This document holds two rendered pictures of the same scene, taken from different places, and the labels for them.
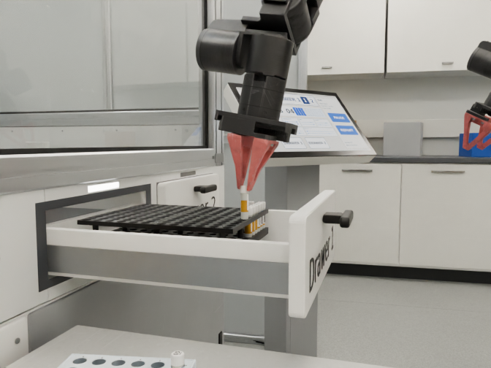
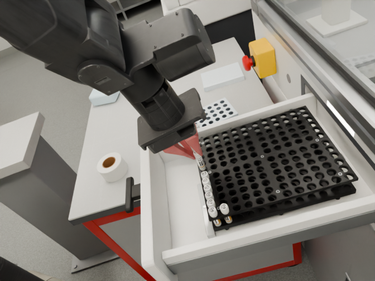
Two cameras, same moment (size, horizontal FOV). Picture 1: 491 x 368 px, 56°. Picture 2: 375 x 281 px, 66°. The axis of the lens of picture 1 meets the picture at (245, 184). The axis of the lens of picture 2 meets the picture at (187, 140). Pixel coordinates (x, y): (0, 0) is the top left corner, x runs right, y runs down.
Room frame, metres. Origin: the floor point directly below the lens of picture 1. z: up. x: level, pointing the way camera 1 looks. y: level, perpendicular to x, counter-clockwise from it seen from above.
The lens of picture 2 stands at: (0.95, -0.05, 1.28)
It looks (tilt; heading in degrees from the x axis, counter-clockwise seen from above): 43 degrees down; 172
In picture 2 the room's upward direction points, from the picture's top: 23 degrees counter-clockwise
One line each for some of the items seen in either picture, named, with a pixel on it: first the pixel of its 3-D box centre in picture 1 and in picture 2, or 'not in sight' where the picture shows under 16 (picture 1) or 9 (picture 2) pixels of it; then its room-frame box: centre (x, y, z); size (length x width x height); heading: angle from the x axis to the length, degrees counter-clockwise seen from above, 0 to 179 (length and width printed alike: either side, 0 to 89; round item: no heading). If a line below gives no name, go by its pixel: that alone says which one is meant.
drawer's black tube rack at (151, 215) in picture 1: (180, 235); (264, 168); (0.67, 0.10, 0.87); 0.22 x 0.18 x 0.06; 73
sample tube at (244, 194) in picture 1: (244, 202); (200, 160); (0.63, 0.00, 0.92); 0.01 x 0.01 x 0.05
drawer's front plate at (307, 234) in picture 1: (316, 240); (157, 197); (0.61, -0.10, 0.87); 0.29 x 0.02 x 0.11; 163
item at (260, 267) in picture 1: (174, 238); (269, 168); (0.67, 0.10, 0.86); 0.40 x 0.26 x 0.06; 73
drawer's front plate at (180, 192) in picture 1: (192, 202); not in sight; (1.00, 0.12, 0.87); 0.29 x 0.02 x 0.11; 163
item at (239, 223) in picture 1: (246, 219); (205, 174); (0.64, 0.00, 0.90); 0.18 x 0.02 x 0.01; 163
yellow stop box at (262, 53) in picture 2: not in sight; (261, 58); (0.38, 0.29, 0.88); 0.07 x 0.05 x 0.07; 163
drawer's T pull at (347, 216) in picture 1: (337, 217); (135, 192); (0.60, -0.12, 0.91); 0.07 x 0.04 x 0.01; 163
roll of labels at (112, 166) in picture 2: not in sight; (112, 166); (0.36, -0.18, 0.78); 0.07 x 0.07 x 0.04
